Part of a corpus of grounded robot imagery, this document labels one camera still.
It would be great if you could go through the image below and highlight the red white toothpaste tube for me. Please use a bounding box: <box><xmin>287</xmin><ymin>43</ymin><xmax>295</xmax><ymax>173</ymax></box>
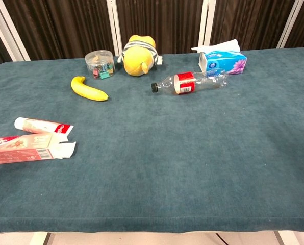
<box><xmin>14</xmin><ymin>117</ymin><xmax>74</xmax><ymax>136</ymax></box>

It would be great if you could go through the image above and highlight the red white package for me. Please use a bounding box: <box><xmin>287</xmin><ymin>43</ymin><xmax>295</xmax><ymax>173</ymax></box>
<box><xmin>0</xmin><ymin>132</ymin><xmax>77</xmax><ymax>166</ymax></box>

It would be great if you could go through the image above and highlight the blue tissue box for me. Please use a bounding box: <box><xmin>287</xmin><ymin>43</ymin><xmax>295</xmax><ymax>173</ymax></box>
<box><xmin>191</xmin><ymin>39</ymin><xmax>247</xmax><ymax>75</ymax></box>

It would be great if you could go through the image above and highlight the teal table cloth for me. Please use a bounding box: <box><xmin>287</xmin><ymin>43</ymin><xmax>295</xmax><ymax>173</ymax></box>
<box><xmin>0</xmin><ymin>47</ymin><xmax>304</xmax><ymax>234</ymax></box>

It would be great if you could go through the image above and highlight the clear plastic bottle red label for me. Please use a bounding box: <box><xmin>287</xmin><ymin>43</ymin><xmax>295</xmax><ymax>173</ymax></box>
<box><xmin>150</xmin><ymin>68</ymin><xmax>229</xmax><ymax>96</ymax></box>

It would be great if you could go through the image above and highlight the yellow plush toy striped shirt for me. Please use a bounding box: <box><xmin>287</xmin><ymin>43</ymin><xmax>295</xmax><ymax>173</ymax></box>
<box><xmin>117</xmin><ymin>35</ymin><xmax>163</xmax><ymax>77</ymax></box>

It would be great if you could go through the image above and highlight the yellow banana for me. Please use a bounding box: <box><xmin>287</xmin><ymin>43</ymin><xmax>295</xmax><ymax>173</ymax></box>
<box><xmin>70</xmin><ymin>76</ymin><xmax>109</xmax><ymax>102</ymax></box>

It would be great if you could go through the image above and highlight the clear jar of binder clips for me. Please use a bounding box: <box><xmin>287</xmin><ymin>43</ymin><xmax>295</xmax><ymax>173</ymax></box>
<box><xmin>84</xmin><ymin>50</ymin><xmax>116</xmax><ymax>80</ymax></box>

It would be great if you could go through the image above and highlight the white partition frame post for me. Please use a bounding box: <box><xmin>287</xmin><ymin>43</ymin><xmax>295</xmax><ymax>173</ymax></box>
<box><xmin>198</xmin><ymin>0</ymin><xmax>217</xmax><ymax>53</ymax></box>
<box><xmin>0</xmin><ymin>0</ymin><xmax>31</xmax><ymax>62</ymax></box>
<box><xmin>106</xmin><ymin>0</ymin><xmax>123</xmax><ymax>57</ymax></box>
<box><xmin>276</xmin><ymin>0</ymin><xmax>304</xmax><ymax>49</ymax></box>

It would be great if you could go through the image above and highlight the white table frame leg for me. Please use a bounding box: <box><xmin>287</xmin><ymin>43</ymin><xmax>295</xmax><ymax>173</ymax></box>
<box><xmin>29</xmin><ymin>231</ymin><xmax>51</xmax><ymax>245</ymax></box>

